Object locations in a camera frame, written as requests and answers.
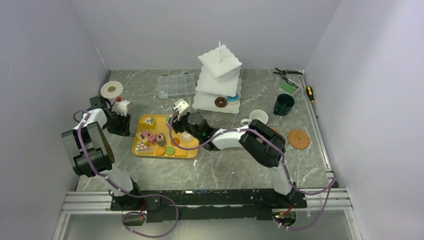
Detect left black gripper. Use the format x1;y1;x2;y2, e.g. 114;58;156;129
103;110;131;137

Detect cream triangle cake slice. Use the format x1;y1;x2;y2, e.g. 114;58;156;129
139;117;156;129

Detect chocolate sprinkled donut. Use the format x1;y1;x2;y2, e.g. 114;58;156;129
214;96;228;109

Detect pink cake with cherry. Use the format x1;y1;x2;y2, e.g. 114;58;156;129
142;130;157;145

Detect grey cake with strawberry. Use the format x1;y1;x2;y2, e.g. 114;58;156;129
155;132;167;146

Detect blue frosted donut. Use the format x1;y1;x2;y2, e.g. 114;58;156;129
227;93;241;104

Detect white three-tier dessert stand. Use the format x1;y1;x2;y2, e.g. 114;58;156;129
192;42;242;114

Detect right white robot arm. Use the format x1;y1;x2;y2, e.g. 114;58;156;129
168;111;295;208

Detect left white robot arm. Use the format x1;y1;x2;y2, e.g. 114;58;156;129
61;96;144;210

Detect white round cupcake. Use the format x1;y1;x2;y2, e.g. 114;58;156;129
181;132;194;143

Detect orange round cookie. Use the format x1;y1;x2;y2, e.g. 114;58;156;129
170;137;181;146

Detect yellow cake piece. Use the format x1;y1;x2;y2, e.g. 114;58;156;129
135;132;148;144

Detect white triangle cake slice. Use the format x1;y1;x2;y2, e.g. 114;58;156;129
135;141;154;155

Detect yellow square biscuit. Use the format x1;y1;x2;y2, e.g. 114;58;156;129
174;148;188;158

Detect white tape roll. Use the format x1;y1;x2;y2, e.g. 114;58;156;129
100;81;124;100

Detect green round macaron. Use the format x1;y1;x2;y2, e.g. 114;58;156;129
165;146;176;156

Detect yellow serving tray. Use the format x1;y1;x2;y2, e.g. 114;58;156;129
132;114;199;159

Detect clear plastic compartment box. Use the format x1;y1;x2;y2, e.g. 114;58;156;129
157;73;196;99

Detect tan waffle round cookie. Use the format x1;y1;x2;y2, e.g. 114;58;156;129
154;145;166;156

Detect white blue mug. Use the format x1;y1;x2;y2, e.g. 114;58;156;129
240;109;269;126

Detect dark green mug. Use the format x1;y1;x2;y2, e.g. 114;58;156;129
273;93;295;116

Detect green white packet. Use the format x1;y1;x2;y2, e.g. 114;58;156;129
277;78;301;97

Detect black pliers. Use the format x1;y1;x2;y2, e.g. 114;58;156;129
273;67;303;77

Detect yellow black screwdriver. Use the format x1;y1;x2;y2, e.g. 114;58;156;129
306;85;319;119

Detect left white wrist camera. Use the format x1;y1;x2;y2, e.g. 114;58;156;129
111;96;132;117

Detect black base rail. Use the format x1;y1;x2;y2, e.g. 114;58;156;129
110;188;307;223

